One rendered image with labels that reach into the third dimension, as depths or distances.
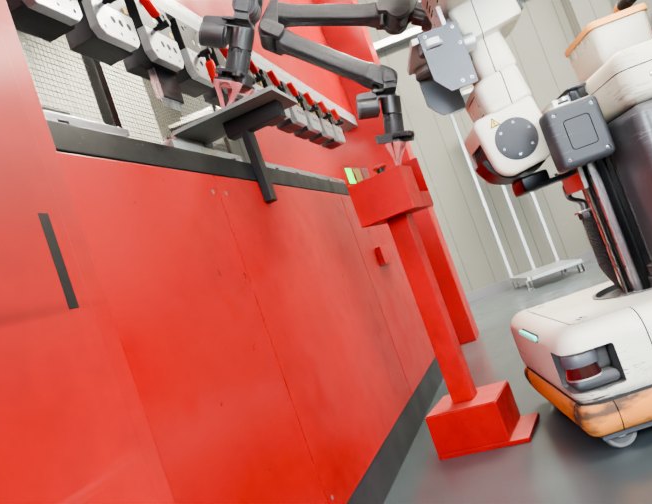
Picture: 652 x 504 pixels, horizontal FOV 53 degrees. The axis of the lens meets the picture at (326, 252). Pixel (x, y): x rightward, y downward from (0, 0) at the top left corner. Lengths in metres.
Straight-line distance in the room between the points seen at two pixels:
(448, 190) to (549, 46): 1.56
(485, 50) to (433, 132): 4.30
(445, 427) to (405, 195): 0.63
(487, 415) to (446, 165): 4.38
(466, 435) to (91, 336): 1.28
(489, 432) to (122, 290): 1.13
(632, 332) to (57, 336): 1.16
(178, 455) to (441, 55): 1.13
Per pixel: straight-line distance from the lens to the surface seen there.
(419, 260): 1.80
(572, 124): 1.60
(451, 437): 1.82
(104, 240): 0.94
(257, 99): 1.51
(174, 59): 1.70
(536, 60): 6.31
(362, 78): 1.93
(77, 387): 0.65
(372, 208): 1.76
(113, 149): 1.05
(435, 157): 5.99
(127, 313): 0.92
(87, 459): 0.64
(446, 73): 1.66
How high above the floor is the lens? 0.54
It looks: 3 degrees up
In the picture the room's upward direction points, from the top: 20 degrees counter-clockwise
